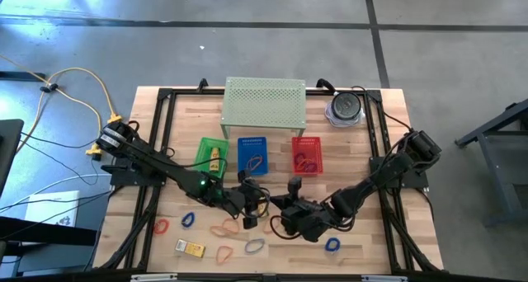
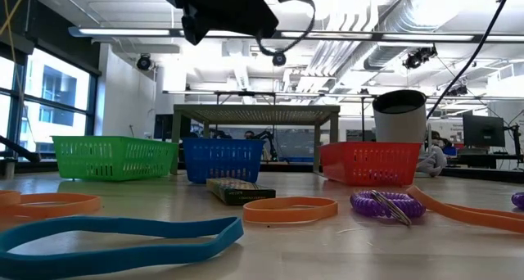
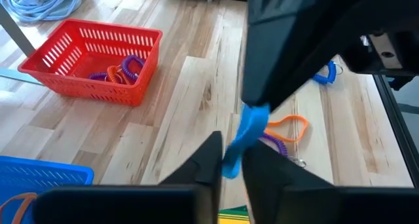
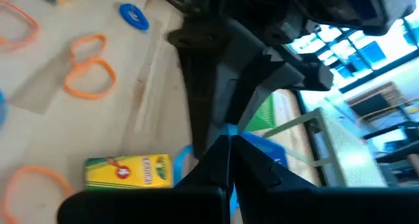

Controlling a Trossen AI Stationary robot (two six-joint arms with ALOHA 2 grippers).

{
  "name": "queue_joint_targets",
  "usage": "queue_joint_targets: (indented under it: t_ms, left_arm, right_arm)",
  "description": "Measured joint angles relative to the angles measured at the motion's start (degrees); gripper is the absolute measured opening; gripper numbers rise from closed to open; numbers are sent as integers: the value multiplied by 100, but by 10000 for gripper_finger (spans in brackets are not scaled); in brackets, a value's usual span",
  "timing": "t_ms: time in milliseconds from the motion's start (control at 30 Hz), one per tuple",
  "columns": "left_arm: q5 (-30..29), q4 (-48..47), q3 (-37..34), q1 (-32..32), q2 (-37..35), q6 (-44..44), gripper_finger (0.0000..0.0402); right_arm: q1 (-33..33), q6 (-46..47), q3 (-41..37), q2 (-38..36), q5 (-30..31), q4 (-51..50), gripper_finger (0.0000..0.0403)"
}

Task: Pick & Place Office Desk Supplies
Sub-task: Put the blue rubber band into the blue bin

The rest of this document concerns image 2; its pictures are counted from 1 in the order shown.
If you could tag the green plastic basket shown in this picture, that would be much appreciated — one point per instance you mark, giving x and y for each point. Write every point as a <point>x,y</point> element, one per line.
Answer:
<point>114,143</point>

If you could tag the yellow crayon box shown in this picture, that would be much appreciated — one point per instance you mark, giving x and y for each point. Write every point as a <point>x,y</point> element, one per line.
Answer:
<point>237,190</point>

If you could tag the orange rubber band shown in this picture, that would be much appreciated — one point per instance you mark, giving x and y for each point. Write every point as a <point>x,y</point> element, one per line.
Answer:
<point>450,209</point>
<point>92,204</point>
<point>10,196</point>
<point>286,216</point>

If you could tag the blue rubber band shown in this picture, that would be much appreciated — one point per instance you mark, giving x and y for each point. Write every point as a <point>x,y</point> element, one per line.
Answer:
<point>233,231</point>

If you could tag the purple coil wristband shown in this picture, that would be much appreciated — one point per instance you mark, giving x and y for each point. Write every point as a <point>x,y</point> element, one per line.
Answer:
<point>519,201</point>

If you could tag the black background robot arm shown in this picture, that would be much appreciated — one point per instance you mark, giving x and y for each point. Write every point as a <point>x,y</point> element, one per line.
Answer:
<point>268,138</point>

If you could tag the black background desk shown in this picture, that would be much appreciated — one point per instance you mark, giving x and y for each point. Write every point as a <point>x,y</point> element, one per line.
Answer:
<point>483,159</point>

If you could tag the long ceiling light bar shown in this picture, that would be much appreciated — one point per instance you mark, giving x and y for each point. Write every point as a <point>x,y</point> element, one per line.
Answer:
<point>123,32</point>

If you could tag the black ceiling spotlight cluster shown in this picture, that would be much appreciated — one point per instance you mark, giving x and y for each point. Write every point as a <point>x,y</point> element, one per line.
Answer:
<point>417,58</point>

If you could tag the person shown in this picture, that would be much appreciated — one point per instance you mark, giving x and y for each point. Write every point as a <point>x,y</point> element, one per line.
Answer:
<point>249,135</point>

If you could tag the black screen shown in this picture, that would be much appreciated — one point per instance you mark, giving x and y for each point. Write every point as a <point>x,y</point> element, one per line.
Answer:
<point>163,126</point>

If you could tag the blue plastic basket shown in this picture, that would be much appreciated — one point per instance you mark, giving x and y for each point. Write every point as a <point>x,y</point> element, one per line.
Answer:
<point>223,145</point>

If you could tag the white round cup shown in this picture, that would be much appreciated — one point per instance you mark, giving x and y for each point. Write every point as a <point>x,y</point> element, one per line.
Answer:
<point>401,124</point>

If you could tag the red plastic basket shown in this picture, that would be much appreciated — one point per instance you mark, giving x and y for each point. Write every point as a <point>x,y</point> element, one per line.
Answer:
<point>368,147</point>

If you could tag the large black-framed window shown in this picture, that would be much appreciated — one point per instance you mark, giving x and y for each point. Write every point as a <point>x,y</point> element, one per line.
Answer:
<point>57,83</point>

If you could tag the crumpled white plastic bag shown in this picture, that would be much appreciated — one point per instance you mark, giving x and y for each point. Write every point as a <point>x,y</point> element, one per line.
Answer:
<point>434,161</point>

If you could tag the black computer monitor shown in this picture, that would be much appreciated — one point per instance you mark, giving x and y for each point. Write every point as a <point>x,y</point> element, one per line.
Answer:
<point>483,130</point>

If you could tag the black slanted bar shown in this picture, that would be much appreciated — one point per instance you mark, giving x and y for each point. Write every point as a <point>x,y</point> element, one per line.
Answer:
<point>20,149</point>

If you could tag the silver ventilation duct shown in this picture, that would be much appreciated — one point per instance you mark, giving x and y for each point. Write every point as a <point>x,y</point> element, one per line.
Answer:
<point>409,14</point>

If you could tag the small grey post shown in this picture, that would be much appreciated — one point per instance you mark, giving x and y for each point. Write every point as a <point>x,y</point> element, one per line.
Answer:
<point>9,169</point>

